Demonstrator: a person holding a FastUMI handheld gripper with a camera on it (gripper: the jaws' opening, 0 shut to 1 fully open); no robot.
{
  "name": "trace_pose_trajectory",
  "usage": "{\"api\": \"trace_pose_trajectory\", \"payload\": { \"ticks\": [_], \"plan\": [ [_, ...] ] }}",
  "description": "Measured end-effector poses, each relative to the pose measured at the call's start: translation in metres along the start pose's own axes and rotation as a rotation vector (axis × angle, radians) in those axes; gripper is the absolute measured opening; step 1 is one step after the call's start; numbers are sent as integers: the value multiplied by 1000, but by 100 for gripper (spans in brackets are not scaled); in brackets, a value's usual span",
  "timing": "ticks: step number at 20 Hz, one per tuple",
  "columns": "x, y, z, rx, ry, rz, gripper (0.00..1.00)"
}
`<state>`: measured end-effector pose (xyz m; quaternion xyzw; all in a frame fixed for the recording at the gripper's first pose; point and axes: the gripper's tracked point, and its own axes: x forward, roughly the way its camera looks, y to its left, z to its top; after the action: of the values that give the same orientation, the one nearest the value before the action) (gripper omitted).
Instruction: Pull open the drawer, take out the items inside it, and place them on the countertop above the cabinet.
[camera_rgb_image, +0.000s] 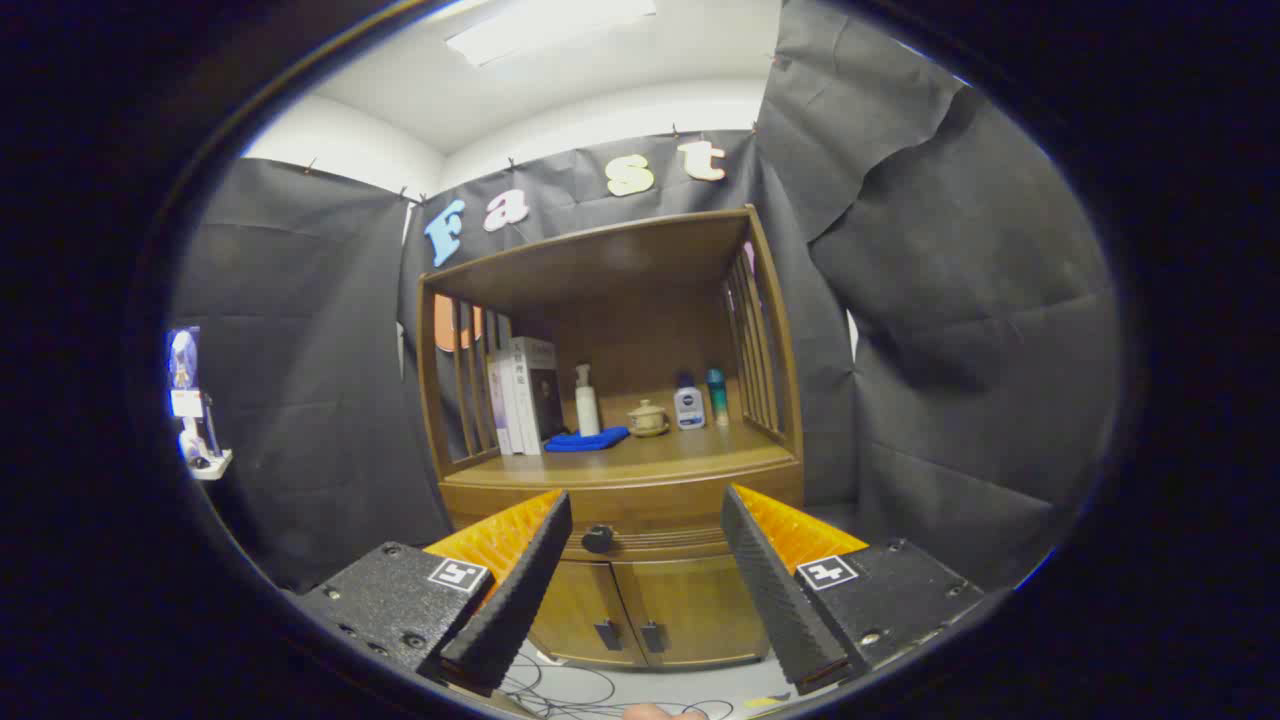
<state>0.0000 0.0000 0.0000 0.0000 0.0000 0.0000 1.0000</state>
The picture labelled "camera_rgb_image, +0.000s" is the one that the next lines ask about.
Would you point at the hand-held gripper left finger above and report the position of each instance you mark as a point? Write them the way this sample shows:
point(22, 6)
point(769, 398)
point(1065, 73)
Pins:
point(520, 590)

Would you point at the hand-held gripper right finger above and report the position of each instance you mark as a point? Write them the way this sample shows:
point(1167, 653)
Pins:
point(775, 590)

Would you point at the black round drawer knob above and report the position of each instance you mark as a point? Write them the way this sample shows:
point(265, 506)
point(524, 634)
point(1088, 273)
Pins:
point(597, 538)

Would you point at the wooden drawer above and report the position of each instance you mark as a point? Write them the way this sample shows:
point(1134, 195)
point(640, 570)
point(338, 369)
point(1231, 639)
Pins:
point(650, 510)

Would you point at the wooden cabinet door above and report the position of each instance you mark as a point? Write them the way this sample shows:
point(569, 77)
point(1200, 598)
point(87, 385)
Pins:
point(580, 610)
point(700, 610)

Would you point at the wooden countertop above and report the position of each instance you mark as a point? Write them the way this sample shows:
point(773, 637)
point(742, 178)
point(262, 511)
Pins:
point(680, 455)

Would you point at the wooden cabinet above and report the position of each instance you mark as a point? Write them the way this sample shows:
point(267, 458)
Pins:
point(650, 330)

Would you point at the blue folded cloth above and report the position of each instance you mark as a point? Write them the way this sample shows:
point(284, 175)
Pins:
point(585, 440)

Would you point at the thin pale pink book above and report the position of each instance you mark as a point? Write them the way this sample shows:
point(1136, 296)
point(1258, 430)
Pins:
point(496, 420)

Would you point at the thin white book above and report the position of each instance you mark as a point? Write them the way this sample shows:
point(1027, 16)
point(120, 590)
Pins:
point(509, 410)

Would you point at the white pump bottle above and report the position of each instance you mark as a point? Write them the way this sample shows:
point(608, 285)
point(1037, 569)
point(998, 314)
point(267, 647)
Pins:
point(587, 412)

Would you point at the thick white and black book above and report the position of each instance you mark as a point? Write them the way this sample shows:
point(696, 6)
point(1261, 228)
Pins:
point(530, 400)

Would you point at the white bottle with blue cap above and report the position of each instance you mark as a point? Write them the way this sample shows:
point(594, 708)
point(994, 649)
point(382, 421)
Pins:
point(689, 408)

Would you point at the teal slim bottle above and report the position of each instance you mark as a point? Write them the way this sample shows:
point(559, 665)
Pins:
point(718, 395)

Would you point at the beige lidded ceramic teacup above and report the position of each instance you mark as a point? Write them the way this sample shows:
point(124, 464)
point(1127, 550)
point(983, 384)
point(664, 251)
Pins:
point(648, 420)

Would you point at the white stand device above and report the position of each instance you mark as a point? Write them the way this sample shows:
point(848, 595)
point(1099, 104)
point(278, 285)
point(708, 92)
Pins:
point(190, 400)

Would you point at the ceiling light panel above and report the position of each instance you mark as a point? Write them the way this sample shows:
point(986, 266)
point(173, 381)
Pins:
point(540, 25)

